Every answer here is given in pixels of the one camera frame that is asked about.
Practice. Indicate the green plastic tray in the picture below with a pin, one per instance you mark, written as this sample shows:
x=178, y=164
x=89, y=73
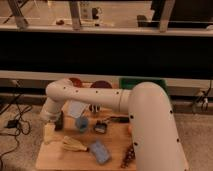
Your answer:
x=160, y=83

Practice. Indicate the black handled tool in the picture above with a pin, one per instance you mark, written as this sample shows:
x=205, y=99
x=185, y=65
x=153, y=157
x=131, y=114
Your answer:
x=119, y=119

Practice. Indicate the black eraser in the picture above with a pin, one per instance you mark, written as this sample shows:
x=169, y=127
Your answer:
x=59, y=122

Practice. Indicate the small metal cup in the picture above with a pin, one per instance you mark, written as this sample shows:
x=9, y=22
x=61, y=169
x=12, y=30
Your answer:
x=94, y=109

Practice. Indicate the purple bowl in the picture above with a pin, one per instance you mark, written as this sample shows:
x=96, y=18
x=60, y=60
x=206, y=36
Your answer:
x=101, y=84

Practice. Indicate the red bowl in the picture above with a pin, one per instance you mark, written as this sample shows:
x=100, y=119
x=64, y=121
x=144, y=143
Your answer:
x=76, y=82

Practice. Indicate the blue plastic cup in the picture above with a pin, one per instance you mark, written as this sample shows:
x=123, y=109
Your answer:
x=82, y=123

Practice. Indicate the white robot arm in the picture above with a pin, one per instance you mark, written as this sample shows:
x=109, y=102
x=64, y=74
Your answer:
x=155, y=136

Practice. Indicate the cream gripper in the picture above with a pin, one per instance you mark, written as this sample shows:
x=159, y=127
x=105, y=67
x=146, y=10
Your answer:
x=49, y=131

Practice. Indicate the black power adapter with cables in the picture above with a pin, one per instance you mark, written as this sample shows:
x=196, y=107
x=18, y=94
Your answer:
x=19, y=125

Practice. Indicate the blue sponge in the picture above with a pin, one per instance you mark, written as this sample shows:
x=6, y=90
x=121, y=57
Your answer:
x=101, y=153

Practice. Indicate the wooden board table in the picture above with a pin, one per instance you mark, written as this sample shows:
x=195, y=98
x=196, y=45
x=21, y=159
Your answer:
x=53, y=157

